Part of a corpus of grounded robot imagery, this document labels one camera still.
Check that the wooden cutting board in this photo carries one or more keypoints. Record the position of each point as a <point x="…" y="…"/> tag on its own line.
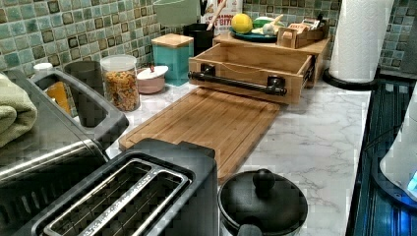
<point x="231" y="125"/>

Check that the pink bowl with white lid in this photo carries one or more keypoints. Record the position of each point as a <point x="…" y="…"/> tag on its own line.
<point x="152" y="79"/>

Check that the teal canister with wooden lid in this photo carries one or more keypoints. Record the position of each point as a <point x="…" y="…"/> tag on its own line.
<point x="173" y="50"/>

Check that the black utensil holder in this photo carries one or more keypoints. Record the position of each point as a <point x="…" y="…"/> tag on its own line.
<point x="201" y="35"/>

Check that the black two-slot toaster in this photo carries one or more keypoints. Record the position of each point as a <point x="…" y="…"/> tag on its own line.
<point x="152" y="189"/>

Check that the teal plate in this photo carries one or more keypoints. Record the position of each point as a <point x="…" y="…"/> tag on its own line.
<point x="253" y="37"/>

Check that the clear cereal jar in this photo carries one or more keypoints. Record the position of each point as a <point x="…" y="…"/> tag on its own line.
<point x="119" y="75"/>

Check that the red white snack box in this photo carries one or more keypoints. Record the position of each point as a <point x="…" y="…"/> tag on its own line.
<point x="223" y="21"/>

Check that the yellow plush pineapple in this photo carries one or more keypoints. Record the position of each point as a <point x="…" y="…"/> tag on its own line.
<point x="242" y="23"/>

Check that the plush white garlic toy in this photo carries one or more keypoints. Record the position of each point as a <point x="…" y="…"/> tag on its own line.
<point x="267" y="29"/>

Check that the small wooden tray box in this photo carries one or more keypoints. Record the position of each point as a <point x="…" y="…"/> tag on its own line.
<point x="290" y="38"/>

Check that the wooden spoon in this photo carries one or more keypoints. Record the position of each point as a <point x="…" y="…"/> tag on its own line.
<point x="218" y="10"/>

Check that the black paper towel holder base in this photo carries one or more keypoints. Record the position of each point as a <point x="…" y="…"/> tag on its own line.
<point x="341" y="84"/>

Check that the brown paper packets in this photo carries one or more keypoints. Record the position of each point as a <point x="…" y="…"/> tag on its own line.
<point x="306" y="24"/>

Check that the paper towel roll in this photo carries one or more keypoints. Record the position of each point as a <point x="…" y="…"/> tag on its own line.
<point x="359" y="39"/>

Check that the green folded towel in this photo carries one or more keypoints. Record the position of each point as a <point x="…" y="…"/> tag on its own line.
<point x="17" y="112"/>

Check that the wooden drawer with black handle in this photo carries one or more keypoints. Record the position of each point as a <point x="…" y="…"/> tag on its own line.
<point x="265" y="73"/>

